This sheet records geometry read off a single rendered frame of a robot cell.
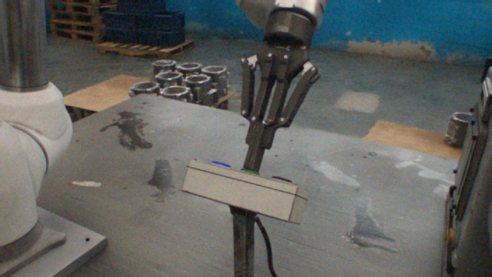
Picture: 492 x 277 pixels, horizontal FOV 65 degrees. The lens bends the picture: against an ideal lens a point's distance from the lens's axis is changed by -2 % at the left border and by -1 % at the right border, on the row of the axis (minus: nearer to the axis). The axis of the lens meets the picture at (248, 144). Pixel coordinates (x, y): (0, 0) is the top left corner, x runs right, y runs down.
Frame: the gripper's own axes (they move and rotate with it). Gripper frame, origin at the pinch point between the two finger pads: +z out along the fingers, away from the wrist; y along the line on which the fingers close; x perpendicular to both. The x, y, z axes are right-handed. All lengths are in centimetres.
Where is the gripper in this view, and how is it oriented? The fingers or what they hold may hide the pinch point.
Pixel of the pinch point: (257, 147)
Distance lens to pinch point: 58.1
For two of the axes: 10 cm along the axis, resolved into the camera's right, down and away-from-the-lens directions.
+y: 9.0, 2.0, -3.9
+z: -2.7, 9.5, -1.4
